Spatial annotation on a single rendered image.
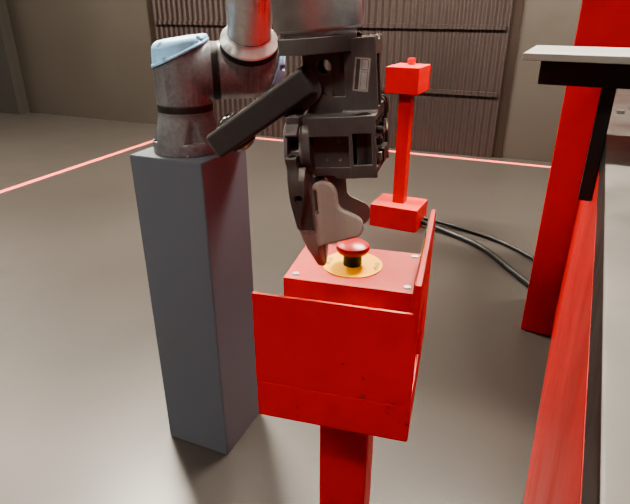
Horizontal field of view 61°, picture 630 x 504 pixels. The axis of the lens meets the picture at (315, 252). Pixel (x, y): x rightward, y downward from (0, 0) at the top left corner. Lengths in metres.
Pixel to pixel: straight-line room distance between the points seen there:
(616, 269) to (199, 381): 1.09
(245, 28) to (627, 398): 0.91
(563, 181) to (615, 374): 1.54
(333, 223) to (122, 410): 1.29
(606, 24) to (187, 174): 1.23
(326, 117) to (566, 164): 1.45
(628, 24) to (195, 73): 1.19
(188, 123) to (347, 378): 0.74
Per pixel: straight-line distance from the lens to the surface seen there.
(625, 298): 0.44
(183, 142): 1.15
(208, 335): 1.29
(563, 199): 1.88
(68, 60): 6.17
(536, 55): 0.86
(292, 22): 0.46
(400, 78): 2.64
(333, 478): 0.75
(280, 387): 0.58
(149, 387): 1.77
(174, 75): 1.15
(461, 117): 4.33
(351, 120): 0.45
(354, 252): 0.62
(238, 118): 0.49
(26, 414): 1.80
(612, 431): 0.31
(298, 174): 0.47
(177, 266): 1.24
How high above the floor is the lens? 1.06
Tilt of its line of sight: 25 degrees down
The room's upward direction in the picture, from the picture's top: straight up
